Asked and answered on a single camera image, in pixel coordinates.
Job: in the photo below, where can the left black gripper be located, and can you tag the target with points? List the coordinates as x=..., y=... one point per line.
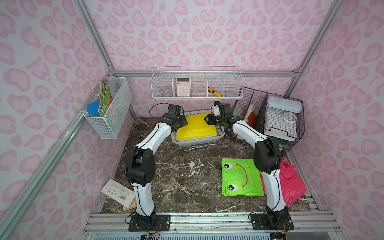
x=179, y=121

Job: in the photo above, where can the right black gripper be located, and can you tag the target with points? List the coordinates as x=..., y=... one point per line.
x=212, y=119

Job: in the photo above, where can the yellow raincoat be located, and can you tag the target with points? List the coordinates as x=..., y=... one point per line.
x=196, y=128

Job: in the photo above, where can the green frog raincoat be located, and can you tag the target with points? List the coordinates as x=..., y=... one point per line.
x=240, y=177

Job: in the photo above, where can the pink raincoat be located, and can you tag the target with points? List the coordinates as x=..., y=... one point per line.
x=291, y=182

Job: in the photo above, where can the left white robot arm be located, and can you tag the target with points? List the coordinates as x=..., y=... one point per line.
x=140, y=159

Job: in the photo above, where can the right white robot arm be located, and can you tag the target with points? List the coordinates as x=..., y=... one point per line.
x=267, y=157

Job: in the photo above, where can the white plastic basket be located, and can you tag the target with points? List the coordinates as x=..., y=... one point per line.
x=219, y=132

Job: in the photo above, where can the clear tape roll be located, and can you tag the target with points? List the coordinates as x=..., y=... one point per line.
x=167, y=93

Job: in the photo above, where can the red book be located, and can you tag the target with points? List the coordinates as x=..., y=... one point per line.
x=250, y=116

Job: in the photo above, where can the yellow utility knife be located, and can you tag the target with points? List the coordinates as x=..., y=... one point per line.
x=214, y=92

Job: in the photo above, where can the pink calculator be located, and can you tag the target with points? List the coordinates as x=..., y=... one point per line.
x=183, y=87

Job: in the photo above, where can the white flat box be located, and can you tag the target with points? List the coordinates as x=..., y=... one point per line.
x=275, y=126

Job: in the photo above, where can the green zip pouch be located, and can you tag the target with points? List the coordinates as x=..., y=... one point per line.
x=284, y=144

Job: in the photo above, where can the white tape roll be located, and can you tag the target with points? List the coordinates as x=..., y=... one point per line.
x=289, y=117

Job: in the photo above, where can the green card pack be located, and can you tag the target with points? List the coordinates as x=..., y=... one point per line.
x=105, y=97

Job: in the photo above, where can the light blue lidded box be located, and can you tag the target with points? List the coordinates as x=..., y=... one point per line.
x=284, y=104

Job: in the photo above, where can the blue round lid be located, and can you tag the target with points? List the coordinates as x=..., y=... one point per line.
x=93, y=109

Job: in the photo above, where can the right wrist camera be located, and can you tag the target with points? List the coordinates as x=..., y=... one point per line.
x=216, y=108

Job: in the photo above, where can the white wire wall shelf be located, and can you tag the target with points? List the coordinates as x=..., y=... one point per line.
x=225, y=80

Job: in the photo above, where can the black wire desk organizer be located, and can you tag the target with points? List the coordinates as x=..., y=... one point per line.
x=259, y=99

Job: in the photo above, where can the white mesh wall basket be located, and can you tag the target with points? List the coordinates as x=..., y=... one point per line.
x=109, y=126

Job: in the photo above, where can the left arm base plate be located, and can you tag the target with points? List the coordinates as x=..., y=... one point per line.
x=154, y=222

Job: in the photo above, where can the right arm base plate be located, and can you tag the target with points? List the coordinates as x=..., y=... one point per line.
x=271, y=222

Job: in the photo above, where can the aluminium rail front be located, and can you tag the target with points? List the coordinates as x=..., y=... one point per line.
x=216, y=226

